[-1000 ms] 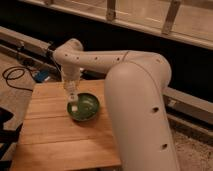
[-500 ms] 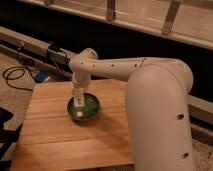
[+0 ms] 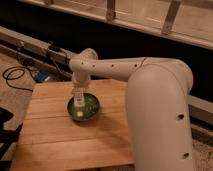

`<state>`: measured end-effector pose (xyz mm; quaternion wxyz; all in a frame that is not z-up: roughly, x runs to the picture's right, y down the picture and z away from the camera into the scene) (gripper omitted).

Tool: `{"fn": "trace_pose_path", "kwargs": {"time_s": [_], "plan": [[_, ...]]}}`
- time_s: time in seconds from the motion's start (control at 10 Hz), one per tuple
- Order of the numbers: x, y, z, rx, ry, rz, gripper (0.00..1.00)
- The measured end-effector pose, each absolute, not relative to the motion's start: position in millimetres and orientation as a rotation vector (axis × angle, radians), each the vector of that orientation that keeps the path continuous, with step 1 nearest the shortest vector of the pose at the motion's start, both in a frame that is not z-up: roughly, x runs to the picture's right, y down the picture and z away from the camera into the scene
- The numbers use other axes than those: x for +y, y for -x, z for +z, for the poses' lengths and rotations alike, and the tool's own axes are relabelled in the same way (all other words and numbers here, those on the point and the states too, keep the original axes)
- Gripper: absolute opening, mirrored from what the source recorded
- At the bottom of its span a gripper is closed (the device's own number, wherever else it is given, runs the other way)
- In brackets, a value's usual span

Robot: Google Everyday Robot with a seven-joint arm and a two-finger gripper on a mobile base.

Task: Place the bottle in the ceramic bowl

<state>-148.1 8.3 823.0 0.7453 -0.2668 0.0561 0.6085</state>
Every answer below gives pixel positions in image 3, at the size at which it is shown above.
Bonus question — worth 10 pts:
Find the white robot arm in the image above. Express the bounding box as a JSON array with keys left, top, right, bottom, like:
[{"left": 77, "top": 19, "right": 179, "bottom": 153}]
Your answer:
[{"left": 69, "top": 48, "right": 196, "bottom": 171}]

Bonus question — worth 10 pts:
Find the green ceramic bowl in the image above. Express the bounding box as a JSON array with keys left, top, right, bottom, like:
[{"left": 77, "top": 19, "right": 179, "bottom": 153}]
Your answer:
[{"left": 67, "top": 93, "right": 100, "bottom": 122}]

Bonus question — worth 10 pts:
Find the black power adapter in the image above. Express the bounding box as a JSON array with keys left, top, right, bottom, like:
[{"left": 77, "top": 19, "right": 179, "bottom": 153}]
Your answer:
[{"left": 46, "top": 44, "right": 62, "bottom": 58}]

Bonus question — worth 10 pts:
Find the black cable loop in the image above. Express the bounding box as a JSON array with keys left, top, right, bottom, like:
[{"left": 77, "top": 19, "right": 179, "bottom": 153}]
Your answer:
[{"left": 2, "top": 65, "right": 34, "bottom": 93}]

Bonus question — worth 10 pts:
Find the black object at left edge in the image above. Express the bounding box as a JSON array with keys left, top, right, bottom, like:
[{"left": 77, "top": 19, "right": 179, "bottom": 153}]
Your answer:
[{"left": 0, "top": 107, "right": 22, "bottom": 171}]

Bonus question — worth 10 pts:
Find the white plastic bottle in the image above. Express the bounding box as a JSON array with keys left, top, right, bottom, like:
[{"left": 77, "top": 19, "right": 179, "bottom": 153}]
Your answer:
[{"left": 74, "top": 92, "right": 85, "bottom": 117}]

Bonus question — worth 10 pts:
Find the blue box on floor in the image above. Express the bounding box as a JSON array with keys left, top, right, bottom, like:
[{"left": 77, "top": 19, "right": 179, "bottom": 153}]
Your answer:
[{"left": 34, "top": 70, "right": 50, "bottom": 83}]

